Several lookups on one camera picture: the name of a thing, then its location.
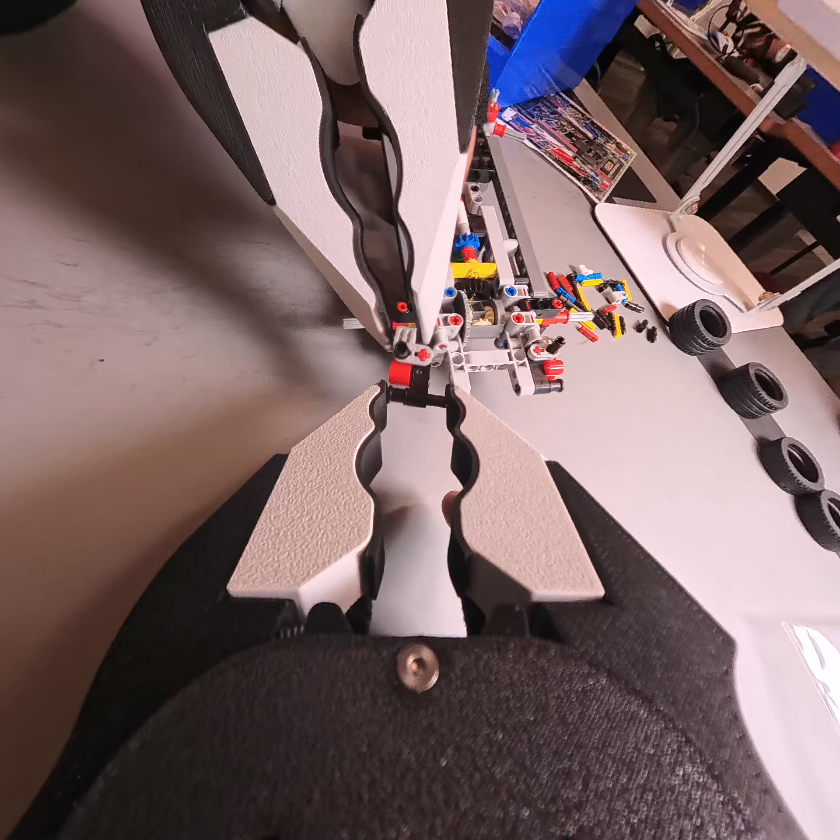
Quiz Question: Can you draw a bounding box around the wooden edged desk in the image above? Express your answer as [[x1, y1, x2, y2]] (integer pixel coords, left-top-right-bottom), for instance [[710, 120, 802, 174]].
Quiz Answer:
[[637, 0, 840, 178]]

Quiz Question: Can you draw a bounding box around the clear empty plastic bag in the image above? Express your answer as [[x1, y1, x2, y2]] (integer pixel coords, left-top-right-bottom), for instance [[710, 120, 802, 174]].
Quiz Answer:
[[781, 620, 840, 716]]

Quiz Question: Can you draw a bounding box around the blue storage bin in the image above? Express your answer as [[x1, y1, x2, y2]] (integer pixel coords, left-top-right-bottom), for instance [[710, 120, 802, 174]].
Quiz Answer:
[[487, 0, 641, 109]]

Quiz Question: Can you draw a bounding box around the colourful sticker sheet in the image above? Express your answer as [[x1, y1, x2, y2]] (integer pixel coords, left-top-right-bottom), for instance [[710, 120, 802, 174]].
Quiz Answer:
[[500, 92, 637, 203]]

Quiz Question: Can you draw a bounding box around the pile of loose lego pieces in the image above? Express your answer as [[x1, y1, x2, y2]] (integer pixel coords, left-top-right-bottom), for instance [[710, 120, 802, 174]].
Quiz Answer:
[[548, 264, 660, 343]]

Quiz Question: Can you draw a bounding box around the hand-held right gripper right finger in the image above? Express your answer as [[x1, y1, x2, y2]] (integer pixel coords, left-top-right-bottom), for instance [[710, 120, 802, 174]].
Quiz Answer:
[[445, 382, 606, 621]]

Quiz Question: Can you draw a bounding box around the black lego axle pin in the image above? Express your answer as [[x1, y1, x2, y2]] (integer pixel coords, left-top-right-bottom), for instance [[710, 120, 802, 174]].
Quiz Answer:
[[386, 384, 455, 409]]

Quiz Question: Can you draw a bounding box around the black rubber lego tire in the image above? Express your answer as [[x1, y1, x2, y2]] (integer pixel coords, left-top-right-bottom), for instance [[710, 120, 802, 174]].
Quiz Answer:
[[669, 300, 732, 357], [758, 436, 826, 496], [718, 363, 788, 420], [794, 489, 840, 553]]

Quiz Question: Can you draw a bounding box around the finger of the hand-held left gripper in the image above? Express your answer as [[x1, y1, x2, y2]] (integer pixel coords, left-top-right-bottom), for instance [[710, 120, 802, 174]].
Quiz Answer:
[[209, 16, 403, 347], [354, 0, 475, 345]]

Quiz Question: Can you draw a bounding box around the lego car chassis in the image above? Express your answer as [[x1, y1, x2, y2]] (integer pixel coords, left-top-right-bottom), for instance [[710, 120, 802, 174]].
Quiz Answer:
[[343, 88, 571, 398]]

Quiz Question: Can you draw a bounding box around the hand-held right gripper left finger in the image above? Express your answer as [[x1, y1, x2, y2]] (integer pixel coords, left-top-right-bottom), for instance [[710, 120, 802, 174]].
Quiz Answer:
[[225, 382, 389, 621]]

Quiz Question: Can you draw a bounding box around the small red grey lego assembly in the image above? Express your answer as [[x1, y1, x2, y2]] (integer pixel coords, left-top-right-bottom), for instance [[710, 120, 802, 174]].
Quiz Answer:
[[387, 325, 439, 389]]

